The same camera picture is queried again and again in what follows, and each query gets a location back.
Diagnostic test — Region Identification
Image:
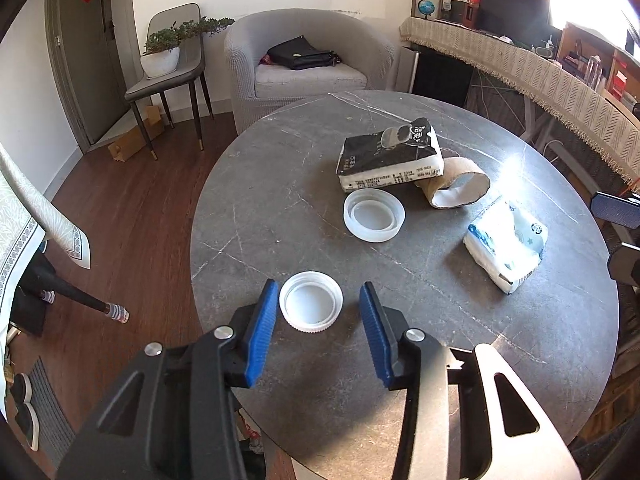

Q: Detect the small white plastic lid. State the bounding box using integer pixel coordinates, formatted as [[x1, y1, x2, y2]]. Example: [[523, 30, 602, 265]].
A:
[[279, 271, 344, 334]]

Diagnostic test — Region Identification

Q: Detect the blue white tissue pack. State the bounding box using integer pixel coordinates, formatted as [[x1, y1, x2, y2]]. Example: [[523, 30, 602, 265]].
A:
[[463, 197, 549, 295]]

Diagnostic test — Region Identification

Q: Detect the cardboard tape roll core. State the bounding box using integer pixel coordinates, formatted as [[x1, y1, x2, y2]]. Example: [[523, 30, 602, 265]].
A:
[[416, 156, 490, 209]]

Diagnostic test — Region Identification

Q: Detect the beige lace desk runner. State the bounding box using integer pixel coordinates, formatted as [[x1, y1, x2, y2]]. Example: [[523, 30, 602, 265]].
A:
[[399, 18, 639, 191]]

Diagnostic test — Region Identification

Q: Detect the large white plastic lid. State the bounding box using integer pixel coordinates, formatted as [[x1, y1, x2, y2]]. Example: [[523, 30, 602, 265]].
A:
[[343, 188, 406, 244]]

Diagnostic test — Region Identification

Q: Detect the round grey marble coffee table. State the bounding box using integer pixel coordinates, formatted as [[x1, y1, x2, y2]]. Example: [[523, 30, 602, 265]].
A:
[[191, 91, 620, 479]]

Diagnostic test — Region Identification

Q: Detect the black tissue pack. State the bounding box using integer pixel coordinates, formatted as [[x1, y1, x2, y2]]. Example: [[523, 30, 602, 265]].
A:
[[335, 117, 444, 193]]

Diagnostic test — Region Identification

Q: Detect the black computer monitor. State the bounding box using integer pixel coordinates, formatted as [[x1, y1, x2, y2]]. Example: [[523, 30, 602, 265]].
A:
[[475, 0, 552, 48]]

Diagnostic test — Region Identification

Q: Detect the grey striped door mat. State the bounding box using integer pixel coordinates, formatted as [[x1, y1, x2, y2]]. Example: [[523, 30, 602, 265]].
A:
[[28, 356, 76, 469]]

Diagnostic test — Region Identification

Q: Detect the black dining table leg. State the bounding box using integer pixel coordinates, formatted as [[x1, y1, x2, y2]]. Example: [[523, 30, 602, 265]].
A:
[[23, 250, 129, 324]]

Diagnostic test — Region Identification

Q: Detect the cardboard box on floor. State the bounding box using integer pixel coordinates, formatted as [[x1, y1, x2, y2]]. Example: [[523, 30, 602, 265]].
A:
[[107, 105, 165, 162]]

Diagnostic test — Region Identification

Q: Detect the white patterned tablecloth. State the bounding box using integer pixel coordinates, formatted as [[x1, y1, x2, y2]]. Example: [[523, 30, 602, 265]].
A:
[[0, 141, 92, 421]]

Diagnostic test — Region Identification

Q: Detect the small blue globe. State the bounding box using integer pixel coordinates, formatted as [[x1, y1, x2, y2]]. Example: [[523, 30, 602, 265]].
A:
[[416, 0, 436, 20]]

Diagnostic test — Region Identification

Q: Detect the black handbag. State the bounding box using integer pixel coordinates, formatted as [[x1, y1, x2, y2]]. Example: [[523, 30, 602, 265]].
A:
[[267, 36, 342, 70]]

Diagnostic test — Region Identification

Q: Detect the grey armchair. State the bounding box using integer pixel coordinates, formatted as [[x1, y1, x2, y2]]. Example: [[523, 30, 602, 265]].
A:
[[224, 9, 398, 133]]

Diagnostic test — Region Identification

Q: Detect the grey dining chair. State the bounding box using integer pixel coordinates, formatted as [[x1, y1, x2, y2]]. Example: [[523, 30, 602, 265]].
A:
[[124, 2, 215, 162]]

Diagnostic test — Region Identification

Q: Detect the white potted bonsai plant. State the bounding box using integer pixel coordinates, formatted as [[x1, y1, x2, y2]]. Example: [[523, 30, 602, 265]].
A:
[[140, 18, 234, 79]]

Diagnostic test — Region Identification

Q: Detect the grey door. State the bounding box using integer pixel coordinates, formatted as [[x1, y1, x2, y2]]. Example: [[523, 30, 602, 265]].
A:
[[44, 0, 129, 153]]

